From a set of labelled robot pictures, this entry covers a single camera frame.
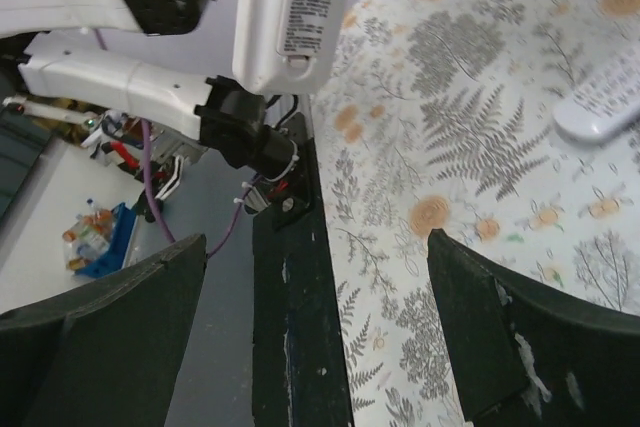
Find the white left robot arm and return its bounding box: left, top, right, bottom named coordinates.
left=1, top=0, right=299, bottom=182

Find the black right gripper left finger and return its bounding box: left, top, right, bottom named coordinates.
left=1, top=235, right=206, bottom=426

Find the floral table mat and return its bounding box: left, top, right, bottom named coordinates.
left=312, top=0, right=639, bottom=426

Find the white remote control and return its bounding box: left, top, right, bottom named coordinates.
left=552, top=91, right=639, bottom=144
left=232, top=0, right=347, bottom=95

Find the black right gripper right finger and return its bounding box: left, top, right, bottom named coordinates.
left=428, top=230, right=639, bottom=426

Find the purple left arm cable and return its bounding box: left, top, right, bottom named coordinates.
left=54, top=0, right=251, bottom=258

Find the blue bin with bottles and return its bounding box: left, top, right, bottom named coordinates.
left=61, top=199, right=137, bottom=280

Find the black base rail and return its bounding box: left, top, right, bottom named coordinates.
left=252, top=113, right=353, bottom=426

